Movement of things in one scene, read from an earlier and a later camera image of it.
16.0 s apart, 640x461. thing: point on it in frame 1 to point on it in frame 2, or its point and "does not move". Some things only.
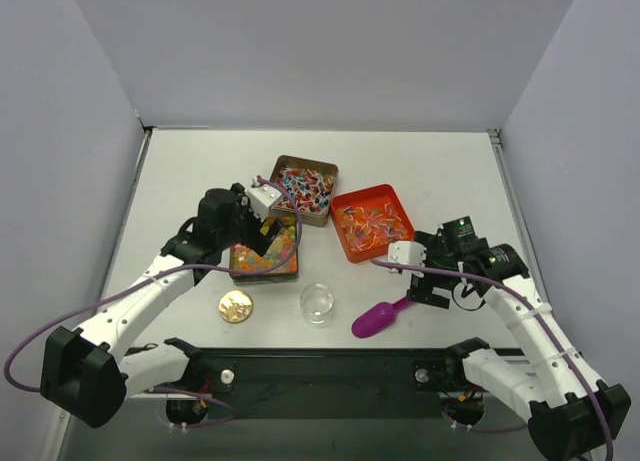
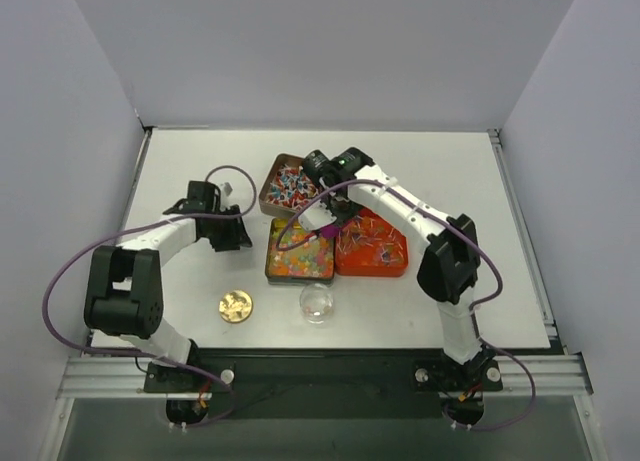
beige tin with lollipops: (312, 184) does not move
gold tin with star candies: (242, 257) to (310, 263)
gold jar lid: (235, 306) does not move
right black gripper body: (429, 288) to (343, 213)
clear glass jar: (317, 300) does not move
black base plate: (325, 383) does not move
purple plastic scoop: (376, 317) to (329, 231)
